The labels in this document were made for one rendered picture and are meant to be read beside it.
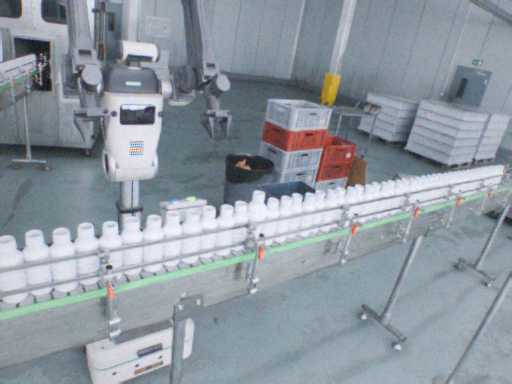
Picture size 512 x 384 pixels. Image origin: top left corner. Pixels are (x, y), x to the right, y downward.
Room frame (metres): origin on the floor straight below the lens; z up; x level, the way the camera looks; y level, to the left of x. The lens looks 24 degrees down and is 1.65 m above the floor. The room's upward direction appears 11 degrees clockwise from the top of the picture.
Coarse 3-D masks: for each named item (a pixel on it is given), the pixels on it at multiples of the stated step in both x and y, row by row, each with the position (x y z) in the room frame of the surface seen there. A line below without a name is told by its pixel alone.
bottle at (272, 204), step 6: (270, 198) 1.10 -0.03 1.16; (270, 204) 1.07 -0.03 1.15; (276, 204) 1.07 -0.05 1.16; (270, 210) 1.07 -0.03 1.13; (276, 210) 1.08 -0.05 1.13; (270, 216) 1.05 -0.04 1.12; (276, 216) 1.06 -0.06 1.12; (276, 222) 1.07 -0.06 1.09; (264, 228) 1.06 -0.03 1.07; (270, 228) 1.05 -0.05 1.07; (264, 234) 1.05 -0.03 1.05; (270, 234) 1.06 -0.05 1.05; (270, 240) 1.06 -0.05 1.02
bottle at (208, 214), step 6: (204, 210) 0.93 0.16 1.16; (210, 210) 0.96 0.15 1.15; (204, 216) 0.92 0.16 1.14; (210, 216) 0.92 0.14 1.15; (204, 222) 0.92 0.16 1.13; (210, 222) 0.92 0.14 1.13; (216, 222) 0.94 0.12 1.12; (204, 228) 0.91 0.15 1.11; (210, 228) 0.91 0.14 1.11; (216, 228) 0.94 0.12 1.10; (210, 234) 0.91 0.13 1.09; (204, 240) 0.91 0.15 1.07; (210, 240) 0.92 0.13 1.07; (204, 246) 0.91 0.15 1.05; (210, 246) 0.92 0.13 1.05; (204, 258) 0.91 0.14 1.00
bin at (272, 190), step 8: (264, 184) 1.74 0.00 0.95; (272, 184) 1.78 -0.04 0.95; (280, 184) 1.81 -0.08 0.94; (288, 184) 1.85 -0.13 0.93; (296, 184) 1.89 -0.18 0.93; (304, 184) 1.88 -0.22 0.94; (264, 192) 1.66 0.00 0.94; (272, 192) 1.78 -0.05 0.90; (280, 192) 1.82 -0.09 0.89; (288, 192) 1.86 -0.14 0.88; (296, 192) 1.90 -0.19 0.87; (304, 192) 1.87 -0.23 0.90; (312, 192) 1.82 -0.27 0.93; (264, 200) 1.65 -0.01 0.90
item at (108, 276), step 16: (448, 192) 1.83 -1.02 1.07; (400, 208) 1.55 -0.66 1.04; (416, 208) 1.50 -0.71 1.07; (480, 208) 2.08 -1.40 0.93; (256, 224) 0.98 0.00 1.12; (352, 224) 1.21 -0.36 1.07; (400, 224) 1.55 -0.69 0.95; (448, 224) 1.80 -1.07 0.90; (256, 240) 0.93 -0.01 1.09; (400, 240) 1.51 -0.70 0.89; (256, 256) 0.93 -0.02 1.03; (112, 272) 0.65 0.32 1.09; (256, 272) 0.94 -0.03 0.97; (112, 288) 0.62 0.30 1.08; (112, 304) 0.65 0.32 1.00; (112, 320) 0.65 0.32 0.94; (112, 336) 0.64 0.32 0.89
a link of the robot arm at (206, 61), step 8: (192, 0) 1.50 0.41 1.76; (200, 0) 1.49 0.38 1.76; (192, 8) 1.50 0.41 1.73; (200, 8) 1.47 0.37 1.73; (200, 16) 1.46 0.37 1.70; (200, 24) 1.44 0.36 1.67; (208, 24) 1.47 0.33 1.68; (200, 32) 1.43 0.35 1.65; (208, 32) 1.45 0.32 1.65; (200, 40) 1.42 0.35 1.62; (208, 40) 1.43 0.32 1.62; (200, 48) 1.42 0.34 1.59; (208, 48) 1.42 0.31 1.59; (200, 56) 1.40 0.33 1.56; (208, 56) 1.40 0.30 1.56; (200, 64) 1.39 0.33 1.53; (208, 64) 1.41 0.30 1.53; (216, 64) 1.41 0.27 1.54; (208, 72) 1.37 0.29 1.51; (216, 72) 1.40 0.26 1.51
